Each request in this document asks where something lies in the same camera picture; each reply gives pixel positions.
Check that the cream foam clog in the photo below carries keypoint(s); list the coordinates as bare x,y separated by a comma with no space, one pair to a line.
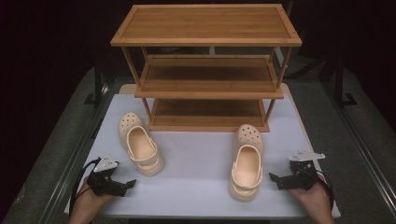
141,146
247,168

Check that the wooden three-tier shelf rack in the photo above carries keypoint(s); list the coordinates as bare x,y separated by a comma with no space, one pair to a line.
205,25

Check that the metal frame rail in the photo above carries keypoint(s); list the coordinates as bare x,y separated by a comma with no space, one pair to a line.
364,146
73,161

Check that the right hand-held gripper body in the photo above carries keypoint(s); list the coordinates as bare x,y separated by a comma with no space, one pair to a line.
297,182

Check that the black metal stand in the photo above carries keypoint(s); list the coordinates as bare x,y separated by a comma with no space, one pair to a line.
98,81
341,84

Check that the person's right hand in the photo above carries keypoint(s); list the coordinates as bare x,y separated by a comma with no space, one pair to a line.
314,199

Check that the person's left hand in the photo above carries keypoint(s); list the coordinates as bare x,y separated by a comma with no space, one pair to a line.
90,202

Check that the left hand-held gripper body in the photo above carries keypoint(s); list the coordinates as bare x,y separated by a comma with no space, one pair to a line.
107,185

